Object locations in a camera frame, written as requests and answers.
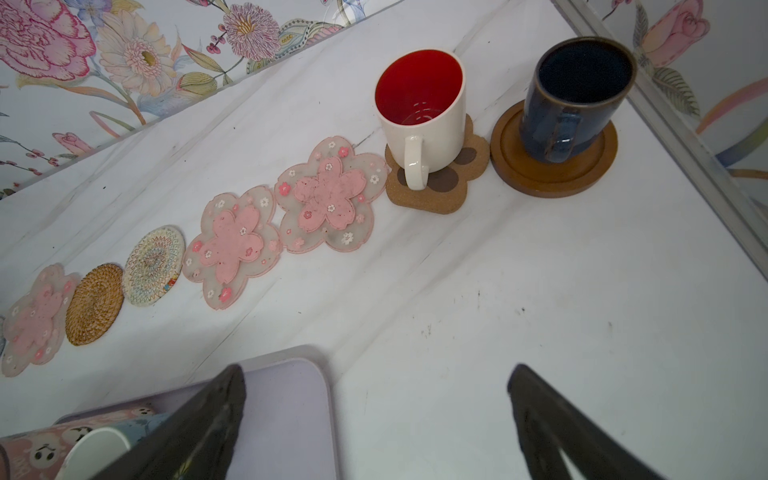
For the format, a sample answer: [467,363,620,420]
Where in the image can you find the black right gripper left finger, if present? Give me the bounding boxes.
[95,364,246,479]

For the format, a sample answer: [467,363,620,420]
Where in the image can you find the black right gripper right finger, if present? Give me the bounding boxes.
[507,364,660,479]

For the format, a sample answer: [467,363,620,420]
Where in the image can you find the woven tan round coaster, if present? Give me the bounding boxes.
[65,263,124,346]

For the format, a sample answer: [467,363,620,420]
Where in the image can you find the colourful patterned round coaster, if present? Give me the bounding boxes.
[122,226,186,307]

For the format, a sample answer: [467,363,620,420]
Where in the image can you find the brown wooden round coaster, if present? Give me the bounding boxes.
[490,101,618,198]

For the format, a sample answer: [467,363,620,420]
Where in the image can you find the dark navy small mug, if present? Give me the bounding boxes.
[519,36,638,164]

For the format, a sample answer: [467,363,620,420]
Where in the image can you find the red inside white mug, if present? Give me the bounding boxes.
[374,49,466,191]

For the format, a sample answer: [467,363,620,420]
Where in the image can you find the cork paw coaster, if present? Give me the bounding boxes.
[385,114,490,215]

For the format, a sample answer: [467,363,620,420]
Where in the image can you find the lilac tray mat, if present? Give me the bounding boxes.
[56,358,340,480]

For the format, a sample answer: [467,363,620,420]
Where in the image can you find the pink mug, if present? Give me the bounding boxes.
[1,405,156,479]

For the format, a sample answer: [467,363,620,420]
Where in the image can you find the white mug blue handle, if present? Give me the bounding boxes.
[55,413,169,480]

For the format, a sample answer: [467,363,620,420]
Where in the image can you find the aluminium corner post right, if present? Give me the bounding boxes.
[555,1,767,272]

